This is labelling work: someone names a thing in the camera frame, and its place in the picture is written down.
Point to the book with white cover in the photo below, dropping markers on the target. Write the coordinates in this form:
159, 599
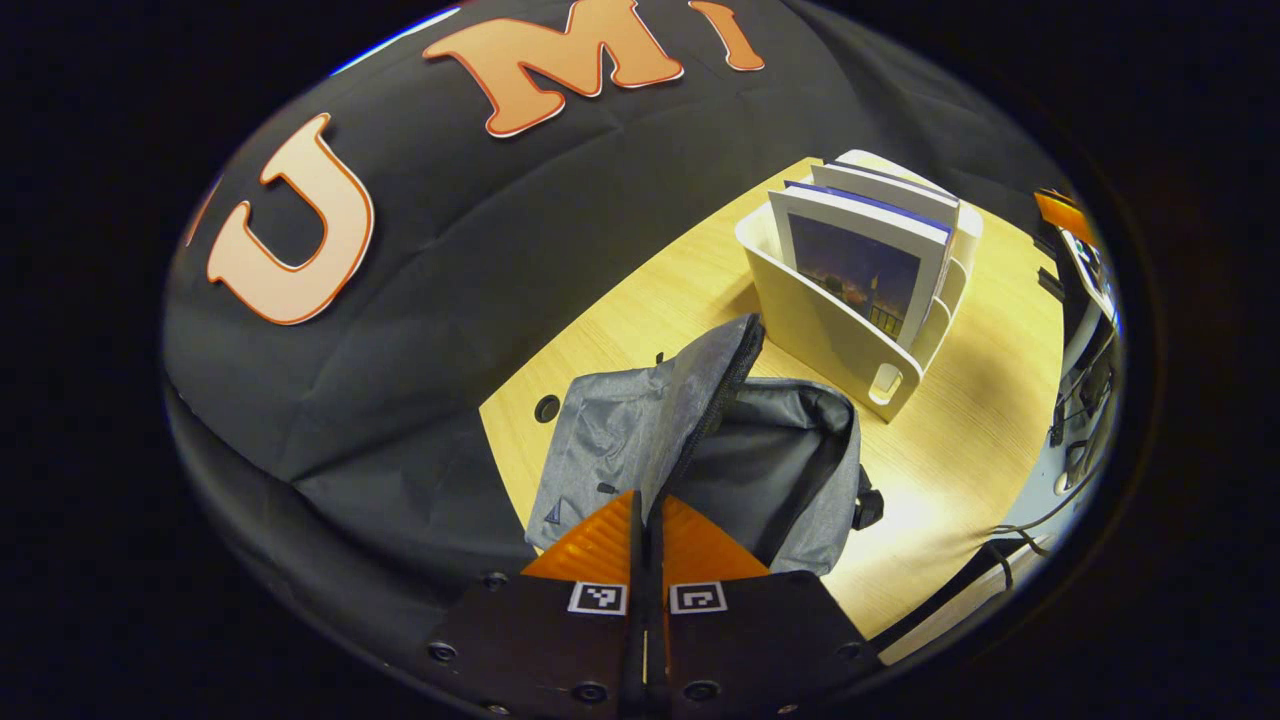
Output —
890, 190

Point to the book with night city cover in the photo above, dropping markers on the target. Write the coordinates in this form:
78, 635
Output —
860, 270

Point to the black backdrop cloth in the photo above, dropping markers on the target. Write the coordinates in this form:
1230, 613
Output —
420, 330

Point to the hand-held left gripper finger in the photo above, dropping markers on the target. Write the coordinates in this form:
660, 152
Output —
658, 620
638, 640

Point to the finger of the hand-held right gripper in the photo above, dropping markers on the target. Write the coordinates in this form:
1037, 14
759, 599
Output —
1060, 212

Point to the white bookshelf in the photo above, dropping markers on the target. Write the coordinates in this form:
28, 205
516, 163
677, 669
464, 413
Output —
830, 340

